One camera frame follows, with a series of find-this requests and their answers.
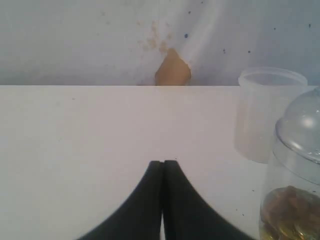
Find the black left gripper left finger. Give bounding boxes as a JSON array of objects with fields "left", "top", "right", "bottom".
[{"left": 80, "top": 161, "right": 164, "bottom": 240}]

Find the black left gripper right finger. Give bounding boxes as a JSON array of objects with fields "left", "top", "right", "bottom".
[{"left": 162, "top": 160, "right": 251, "bottom": 240}]

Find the clear plastic dome lid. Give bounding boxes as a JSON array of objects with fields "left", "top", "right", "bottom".
[{"left": 275, "top": 87, "right": 320, "bottom": 164}]

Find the clear plastic measuring cup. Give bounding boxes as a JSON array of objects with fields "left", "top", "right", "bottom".
[{"left": 259, "top": 135, "right": 320, "bottom": 240}]

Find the frosted translucent plastic container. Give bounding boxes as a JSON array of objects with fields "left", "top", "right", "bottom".
[{"left": 234, "top": 67, "right": 308, "bottom": 164}]

